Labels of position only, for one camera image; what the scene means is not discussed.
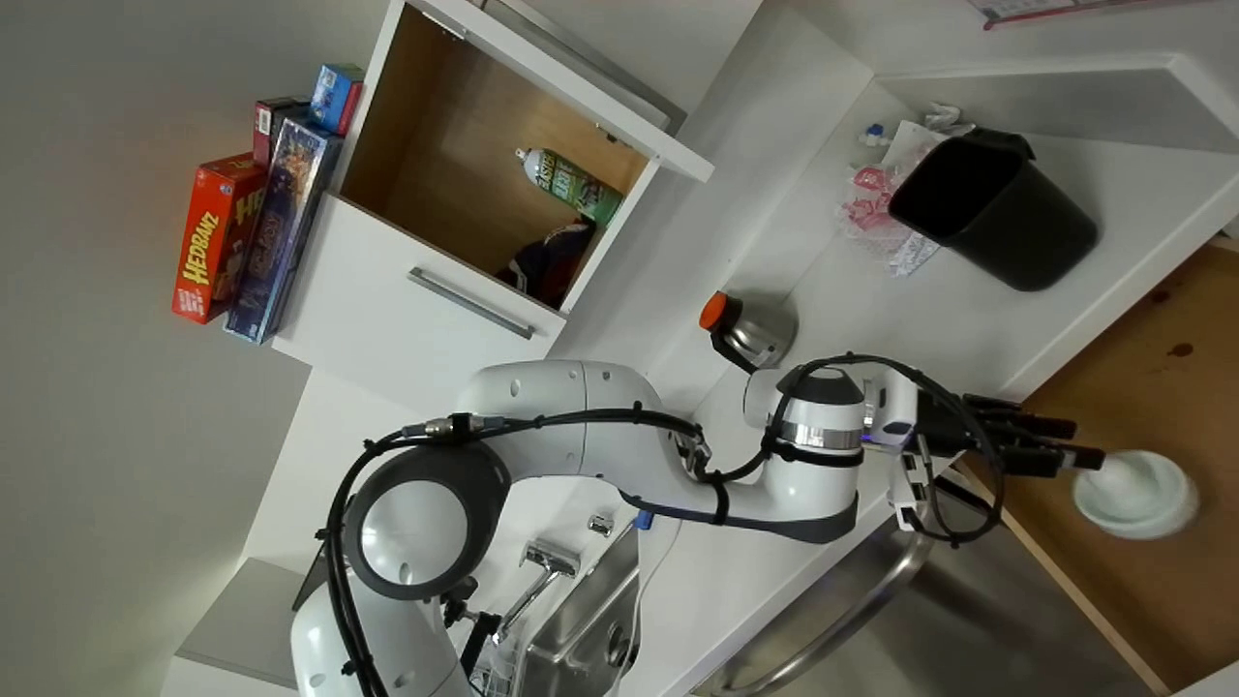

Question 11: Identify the dark red game box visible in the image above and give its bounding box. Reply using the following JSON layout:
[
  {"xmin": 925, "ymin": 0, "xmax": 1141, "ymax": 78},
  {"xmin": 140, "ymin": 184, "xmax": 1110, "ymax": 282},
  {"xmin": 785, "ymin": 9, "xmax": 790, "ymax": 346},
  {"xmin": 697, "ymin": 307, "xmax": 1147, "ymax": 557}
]
[{"xmin": 251, "ymin": 96, "xmax": 312, "ymax": 167}]

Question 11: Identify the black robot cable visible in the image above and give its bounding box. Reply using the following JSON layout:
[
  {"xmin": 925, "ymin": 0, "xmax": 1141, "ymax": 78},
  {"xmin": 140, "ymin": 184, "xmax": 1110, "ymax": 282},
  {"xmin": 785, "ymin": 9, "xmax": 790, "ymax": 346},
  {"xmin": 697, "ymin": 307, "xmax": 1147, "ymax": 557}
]
[{"xmin": 317, "ymin": 353, "xmax": 1010, "ymax": 697}]

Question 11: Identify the dark red object on shelf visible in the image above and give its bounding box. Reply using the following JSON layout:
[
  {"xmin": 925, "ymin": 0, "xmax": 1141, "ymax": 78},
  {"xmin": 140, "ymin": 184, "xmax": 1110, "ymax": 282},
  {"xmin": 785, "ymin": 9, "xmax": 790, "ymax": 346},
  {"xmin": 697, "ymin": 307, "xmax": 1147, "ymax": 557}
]
[{"xmin": 500, "ymin": 216, "xmax": 597, "ymax": 307}]

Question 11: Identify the black trash bin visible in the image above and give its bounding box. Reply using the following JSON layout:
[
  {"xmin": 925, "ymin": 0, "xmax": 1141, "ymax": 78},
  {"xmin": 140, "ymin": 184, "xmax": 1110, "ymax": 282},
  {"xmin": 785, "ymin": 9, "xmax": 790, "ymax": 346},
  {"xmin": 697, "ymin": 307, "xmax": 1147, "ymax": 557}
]
[{"xmin": 890, "ymin": 129, "xmax": 1100, "ymax": 289}]

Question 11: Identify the red board game box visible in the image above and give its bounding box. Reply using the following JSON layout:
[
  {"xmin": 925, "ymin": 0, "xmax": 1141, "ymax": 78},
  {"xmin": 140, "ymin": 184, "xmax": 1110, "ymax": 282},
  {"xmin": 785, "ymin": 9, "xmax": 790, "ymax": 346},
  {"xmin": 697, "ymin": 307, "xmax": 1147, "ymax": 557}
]
[{"xmin": 172, "ymin": 149, "xmax": 268, "ymax": 326}]

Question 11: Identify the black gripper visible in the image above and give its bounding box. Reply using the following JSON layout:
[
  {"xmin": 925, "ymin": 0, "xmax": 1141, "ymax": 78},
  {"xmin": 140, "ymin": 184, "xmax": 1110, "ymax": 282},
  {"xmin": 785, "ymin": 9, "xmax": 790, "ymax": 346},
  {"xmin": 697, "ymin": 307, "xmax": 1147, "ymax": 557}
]
[{"xmin": 919, "ymin": 392, "xmax": 1109, "ymax": 475}]

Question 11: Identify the blue board game box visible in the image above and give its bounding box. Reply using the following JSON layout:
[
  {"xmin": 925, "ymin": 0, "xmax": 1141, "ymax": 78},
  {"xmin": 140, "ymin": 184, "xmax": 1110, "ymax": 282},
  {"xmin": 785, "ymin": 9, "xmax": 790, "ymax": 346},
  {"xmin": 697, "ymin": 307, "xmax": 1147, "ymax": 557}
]
[{"xmin": 225, "ymin": 118, "xmax": 337, "ymax": 346}]

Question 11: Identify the small orange-lid steel carafe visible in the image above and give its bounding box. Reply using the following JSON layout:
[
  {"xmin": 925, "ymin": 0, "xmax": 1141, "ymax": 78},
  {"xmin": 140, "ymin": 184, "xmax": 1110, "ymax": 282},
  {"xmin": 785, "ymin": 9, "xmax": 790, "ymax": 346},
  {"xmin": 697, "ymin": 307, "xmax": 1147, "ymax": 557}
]
[{"xmin": 697, "ymin": 289, "xmax": 797, "ymax": 373}]

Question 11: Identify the white mushroom-shaped object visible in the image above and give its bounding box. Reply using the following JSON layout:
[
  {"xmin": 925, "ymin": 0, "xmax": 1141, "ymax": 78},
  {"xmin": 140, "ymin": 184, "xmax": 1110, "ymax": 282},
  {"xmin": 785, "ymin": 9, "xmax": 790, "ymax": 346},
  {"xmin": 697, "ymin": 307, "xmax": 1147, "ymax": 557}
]
[{"xmin": 1073, "ymin": 450, "xmax": 1202, "ymax": 540}]

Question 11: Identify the white overhead cabinet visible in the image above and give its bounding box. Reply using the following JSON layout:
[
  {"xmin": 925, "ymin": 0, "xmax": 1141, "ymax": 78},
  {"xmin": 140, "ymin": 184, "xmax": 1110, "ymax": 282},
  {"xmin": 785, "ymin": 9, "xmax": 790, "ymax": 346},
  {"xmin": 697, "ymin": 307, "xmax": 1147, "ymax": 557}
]
[{"xmin": 274, "ymin": 0, "xmax": 758, "ymax": 402}]

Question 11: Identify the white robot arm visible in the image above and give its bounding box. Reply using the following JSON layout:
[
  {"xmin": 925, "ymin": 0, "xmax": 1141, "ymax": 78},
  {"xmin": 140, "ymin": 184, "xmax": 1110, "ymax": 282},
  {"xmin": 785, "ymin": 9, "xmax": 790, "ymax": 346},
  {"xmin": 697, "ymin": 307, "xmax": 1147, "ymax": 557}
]
[{"xmin": 292, "ymin": 353, "xmax": 1103, "ymax": 697}]

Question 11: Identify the green wipes canister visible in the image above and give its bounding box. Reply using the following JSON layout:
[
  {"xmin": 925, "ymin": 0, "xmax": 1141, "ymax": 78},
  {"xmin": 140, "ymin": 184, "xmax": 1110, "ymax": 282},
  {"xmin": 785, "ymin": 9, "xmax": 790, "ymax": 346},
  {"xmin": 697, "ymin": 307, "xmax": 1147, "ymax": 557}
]
[{"xmin": 515, "ymin": 148, "xmax": 625, "ymax": 224}]

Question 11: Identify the chrome faucet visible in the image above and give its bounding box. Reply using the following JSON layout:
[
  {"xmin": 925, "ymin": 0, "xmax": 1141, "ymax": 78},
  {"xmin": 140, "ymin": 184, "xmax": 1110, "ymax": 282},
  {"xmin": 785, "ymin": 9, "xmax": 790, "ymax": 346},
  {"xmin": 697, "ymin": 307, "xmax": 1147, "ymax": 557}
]
[{"xmin": 500, "ymin": 522, "xmax": 642, "ymax": 697}]

